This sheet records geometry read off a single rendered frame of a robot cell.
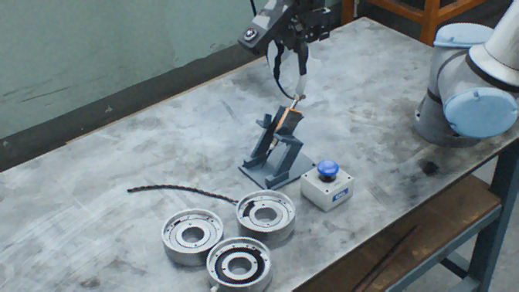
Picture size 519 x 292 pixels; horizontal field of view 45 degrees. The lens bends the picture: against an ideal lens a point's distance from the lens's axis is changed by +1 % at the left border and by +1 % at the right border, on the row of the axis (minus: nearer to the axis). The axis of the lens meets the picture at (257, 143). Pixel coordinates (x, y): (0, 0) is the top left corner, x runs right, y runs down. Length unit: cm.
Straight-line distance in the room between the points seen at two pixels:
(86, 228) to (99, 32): 160
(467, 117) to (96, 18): 182
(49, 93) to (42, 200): 147
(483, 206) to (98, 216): 91
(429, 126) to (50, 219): 77
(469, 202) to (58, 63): 171
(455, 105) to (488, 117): 6
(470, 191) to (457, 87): 53
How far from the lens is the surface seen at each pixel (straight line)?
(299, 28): 107
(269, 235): 108
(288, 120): 119
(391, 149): 133
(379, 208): 119
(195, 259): 106
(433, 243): 150
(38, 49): 261
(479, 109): 115
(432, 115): 134
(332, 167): 115
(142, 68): 287
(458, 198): 162
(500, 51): 114
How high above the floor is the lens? 160
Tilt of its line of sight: 37 degrees down
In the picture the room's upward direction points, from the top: 2 degrees counter-clockwise
